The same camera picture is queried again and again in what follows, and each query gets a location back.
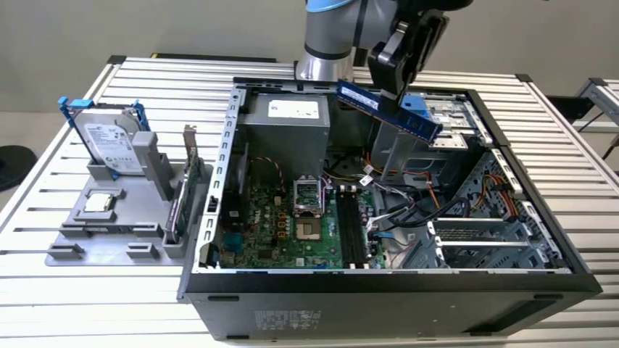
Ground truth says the blue plastic drive latch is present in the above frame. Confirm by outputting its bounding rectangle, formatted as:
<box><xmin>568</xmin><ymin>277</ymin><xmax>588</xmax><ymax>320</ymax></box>
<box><xmin>401</xmin><ymin>92</ymin><xmax>436</xmax><ymax>126</ymax></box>

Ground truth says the thin wire locking lever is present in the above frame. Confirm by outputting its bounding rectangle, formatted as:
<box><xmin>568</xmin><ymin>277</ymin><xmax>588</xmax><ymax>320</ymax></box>
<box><xmin>319</xmin><ymin>179</ymin><xmax>333</xmax><ymax>218</ymax></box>

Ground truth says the thin orange wire bundle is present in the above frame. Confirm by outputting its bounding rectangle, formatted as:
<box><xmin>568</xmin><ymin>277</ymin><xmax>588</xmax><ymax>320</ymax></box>
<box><xmin>426</xmin><ymin>177</ymin><xmax>442</xmax><ymax>210</ymax></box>

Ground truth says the thick black cable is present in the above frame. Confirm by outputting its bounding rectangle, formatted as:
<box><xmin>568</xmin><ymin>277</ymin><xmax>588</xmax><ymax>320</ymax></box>
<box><xmin>380</xmin><ymin>195</ymin><xmax>469</xmax><ymax>231</ymax></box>

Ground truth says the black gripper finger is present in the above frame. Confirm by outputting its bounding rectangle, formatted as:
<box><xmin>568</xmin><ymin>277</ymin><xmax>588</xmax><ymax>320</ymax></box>
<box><xmin>414</xmin><ymin>16</ymin><xmax>452</xmax><ymax>84</ymax></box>
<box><xmin>368</xmin><ymin>17</ymin><xmax>428</xmax><ymax>109</ymax></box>

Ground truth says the black bar behind table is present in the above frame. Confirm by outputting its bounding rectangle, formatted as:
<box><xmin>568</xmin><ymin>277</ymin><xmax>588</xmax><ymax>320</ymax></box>
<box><xmin>150</xmin><ymin>52</ymin><xmax>279</xmax><ymax>64</ymax></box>

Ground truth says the black round floor base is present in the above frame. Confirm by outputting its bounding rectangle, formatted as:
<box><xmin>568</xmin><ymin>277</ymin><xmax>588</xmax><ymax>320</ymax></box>
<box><xmin>0</xmin><ymin>144</ymin><xmax>39</xmax><ymax>192</ymax></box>

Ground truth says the black open PC case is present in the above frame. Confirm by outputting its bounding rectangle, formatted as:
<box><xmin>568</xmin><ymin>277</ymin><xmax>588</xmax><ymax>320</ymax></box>
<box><xmin>177</xmin><ymin>75</ymin><xmax>605</xmax><ymax>342</ymax></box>

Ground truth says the green motherboard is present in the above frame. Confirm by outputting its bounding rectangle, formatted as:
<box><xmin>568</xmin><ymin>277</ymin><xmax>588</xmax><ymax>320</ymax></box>
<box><xmin>217</xmin><ymin>177</ymin><xmax>389</xmax><ymax>271</ymax></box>

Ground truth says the orange red yellow wire bundle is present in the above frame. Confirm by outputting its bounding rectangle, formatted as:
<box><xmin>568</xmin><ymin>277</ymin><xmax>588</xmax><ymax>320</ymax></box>
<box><xmin>472</xmin><ymin>173</ymin><xmax>520</xmax><ymax>220</ymax></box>

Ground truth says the aluminium frame side table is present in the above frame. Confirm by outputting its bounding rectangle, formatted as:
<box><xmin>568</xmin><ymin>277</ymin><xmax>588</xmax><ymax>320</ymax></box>
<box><xmin>570</xmin><ymin>77</ymin><xmax>619</xmax><ymax>160</ymax></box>

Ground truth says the grey metal drive cage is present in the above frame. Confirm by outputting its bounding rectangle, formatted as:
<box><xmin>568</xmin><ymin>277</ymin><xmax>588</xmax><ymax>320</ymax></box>
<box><xmin>372</xmin><ymin>92</ymin><xmax>488</xmax><ymax>182</ymax></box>

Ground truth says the hard disk in blue carrier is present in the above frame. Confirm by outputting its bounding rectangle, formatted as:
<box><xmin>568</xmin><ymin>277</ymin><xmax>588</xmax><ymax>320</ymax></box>
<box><xmin>55</xmin><ymin>96</ymin><xmax>153</xmax><ymax>181</ymax></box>

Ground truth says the metal socket cover frame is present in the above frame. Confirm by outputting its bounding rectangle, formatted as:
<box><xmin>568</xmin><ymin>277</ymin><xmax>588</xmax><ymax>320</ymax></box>
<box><xmin>293</xmin><ymin>173</ymin><xmax>326</xmax><ymax>218</ymax></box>

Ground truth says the CPU socket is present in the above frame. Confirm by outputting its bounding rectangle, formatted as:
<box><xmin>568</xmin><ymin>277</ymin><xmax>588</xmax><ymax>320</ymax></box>
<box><xmin>294</xmin><ymin>217</ymin><xmax>325</xmax><ymax>242</ymax></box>

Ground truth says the red black twisted wire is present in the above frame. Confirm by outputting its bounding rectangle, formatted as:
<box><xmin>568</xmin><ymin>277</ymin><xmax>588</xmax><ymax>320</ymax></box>
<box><xmin>249</xmin><ymin>155</ymin><xmax>287</xmax><ymax>192</ymax></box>

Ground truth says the grey parts rack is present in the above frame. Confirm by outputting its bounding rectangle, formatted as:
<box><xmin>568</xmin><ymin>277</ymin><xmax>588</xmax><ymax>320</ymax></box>
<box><xmin>45</xmin><ymin>132</ymin><xmax>215</xmax><ymax>268</ymax></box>

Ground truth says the grey power supply unit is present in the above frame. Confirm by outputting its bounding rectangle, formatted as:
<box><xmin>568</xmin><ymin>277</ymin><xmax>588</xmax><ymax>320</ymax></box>
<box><xmin>239</xmin><ymin>92</ymin><xmax>333</xmax><ymax>182</ymax></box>

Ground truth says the silver CPU chip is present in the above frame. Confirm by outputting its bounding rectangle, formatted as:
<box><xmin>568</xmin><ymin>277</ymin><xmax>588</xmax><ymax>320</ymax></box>
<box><xmin>82</xmin><ymin>193</ymin><xmax>118</xmax><ymax>214</ymax></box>

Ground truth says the black RAM slot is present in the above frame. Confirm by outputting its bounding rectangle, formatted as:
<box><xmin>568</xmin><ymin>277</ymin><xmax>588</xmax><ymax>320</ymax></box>
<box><xmin>337</xmin><ymin>186</ymin><xmax>354</xmax><ymax>270</ymax></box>
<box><xmin>343</xmin><ymin>186</ymin><xmax>361</xmax><ymax>270</ymax></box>
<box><xmin>350</xmin><ymin>186</ymin><xmax>366</xmax><ymax>270</ymax></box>

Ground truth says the graphics card with metal bracket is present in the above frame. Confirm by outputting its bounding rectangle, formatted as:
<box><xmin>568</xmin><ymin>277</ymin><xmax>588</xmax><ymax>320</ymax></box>
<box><xmin>163</xmin><ymin>125</ymin><xmax>203</xmax><ymax>247</ymax></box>

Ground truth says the perforated metal disk bay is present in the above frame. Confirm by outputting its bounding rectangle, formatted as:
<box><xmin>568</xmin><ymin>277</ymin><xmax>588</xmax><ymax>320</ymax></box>
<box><xmin>428</xmin><ymin>202</ymin><xmax>569</xmax><ymax>271</ymax></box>

